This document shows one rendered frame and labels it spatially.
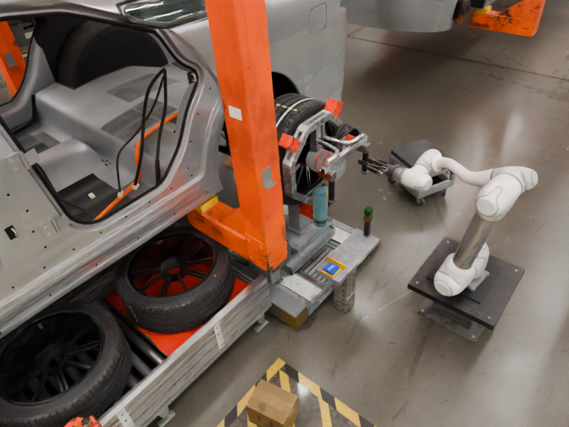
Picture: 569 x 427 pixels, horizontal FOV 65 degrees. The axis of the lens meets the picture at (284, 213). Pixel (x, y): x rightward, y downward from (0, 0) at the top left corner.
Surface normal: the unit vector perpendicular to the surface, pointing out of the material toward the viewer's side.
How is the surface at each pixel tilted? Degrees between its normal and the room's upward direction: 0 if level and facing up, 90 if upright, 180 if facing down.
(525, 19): 90
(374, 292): 0
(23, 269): 92
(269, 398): 0
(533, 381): 0
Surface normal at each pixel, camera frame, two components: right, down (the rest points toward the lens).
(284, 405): -0.07, -0.76
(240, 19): 0.76, 0.38
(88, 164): 0.58, -0.13
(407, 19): -0.18, 0.84
